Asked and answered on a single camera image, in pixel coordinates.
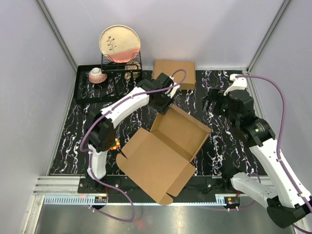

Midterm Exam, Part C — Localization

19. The orange flower coaster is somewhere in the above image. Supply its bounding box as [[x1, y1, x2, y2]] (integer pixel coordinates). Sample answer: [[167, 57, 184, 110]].
[[110, 138, 120, 150]]

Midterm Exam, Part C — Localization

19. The black wire plate rack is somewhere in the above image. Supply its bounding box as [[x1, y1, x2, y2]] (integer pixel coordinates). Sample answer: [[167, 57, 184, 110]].
[[101, 52, 142, 73]]

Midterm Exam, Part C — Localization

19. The beige cup in rack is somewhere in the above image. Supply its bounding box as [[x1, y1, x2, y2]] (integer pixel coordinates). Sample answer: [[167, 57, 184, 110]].
[[124, 61, 141, 80]]

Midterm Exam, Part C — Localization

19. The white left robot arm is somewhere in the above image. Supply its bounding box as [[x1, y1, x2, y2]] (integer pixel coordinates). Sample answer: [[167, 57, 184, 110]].
[[79, 73, 181, 193]]

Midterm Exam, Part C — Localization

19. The closed brown cardboard box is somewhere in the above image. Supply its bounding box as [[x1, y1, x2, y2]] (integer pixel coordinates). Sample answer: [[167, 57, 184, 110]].
[[153, 60, 196, 90]]

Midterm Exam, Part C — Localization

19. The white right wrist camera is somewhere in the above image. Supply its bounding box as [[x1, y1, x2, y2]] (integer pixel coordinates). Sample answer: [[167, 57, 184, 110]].
[[223, 74, 247, 96]]

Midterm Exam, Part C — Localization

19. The beige and pink plate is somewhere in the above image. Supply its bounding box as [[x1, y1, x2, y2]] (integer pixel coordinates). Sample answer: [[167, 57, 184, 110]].
[[98, 25, 141, 63]]

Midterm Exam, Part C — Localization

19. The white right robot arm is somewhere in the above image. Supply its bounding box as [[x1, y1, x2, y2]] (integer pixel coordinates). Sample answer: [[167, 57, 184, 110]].
[[202, 88, 312, 229]]

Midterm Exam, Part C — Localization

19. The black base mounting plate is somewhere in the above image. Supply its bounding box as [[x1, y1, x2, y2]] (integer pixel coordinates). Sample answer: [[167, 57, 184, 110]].
[[78, 175, 243, 205]]

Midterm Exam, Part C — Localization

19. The black wire tray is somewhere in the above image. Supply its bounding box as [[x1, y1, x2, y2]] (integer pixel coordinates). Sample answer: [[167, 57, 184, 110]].
[[73, 64, 144, 105]]

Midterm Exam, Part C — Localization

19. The pink ceramic bowl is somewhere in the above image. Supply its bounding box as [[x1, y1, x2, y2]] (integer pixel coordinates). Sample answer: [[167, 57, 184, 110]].
[[88, 67, 107, 84]]

